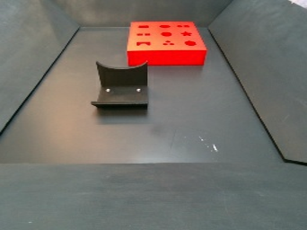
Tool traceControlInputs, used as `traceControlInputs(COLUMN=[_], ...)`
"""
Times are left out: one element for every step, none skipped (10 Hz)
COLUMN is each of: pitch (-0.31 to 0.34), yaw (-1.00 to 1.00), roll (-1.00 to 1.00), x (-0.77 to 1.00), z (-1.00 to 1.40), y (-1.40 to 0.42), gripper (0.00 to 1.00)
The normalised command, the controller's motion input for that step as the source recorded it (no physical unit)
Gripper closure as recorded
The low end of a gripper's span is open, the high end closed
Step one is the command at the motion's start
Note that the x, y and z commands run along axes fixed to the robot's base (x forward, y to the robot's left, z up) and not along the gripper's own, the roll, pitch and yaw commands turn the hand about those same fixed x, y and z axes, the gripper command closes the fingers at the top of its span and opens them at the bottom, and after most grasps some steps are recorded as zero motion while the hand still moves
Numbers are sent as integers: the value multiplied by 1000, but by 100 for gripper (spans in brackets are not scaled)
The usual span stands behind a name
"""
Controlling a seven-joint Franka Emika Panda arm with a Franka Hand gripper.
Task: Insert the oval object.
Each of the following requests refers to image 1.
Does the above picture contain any black curved holder stand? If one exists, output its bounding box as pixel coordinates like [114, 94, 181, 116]
[90, 62, 148, 108]

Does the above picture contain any red shape sorter block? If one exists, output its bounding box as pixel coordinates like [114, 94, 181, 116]
[126, 22, 206, 66]

